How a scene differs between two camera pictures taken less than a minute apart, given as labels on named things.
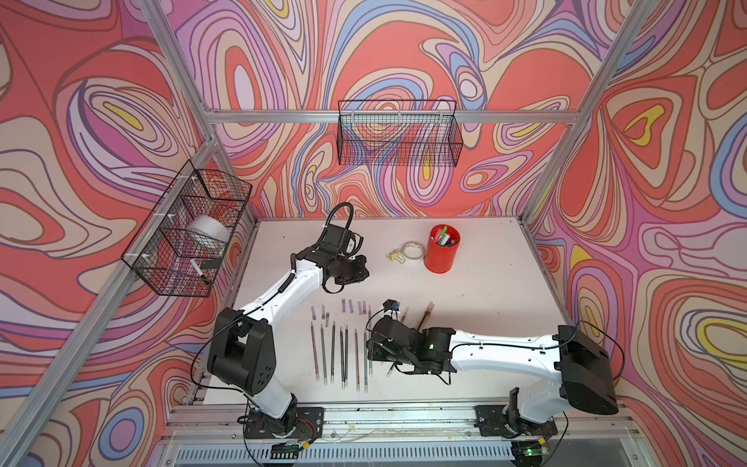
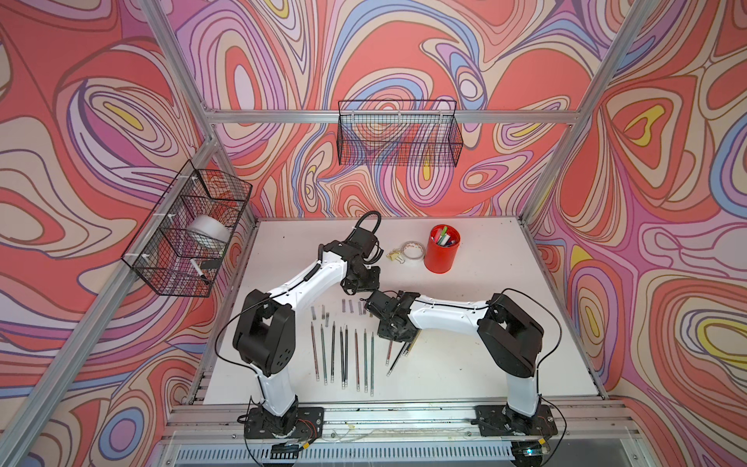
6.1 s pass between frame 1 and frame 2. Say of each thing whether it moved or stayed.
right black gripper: moved
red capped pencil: stayed
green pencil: stayed
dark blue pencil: stayed
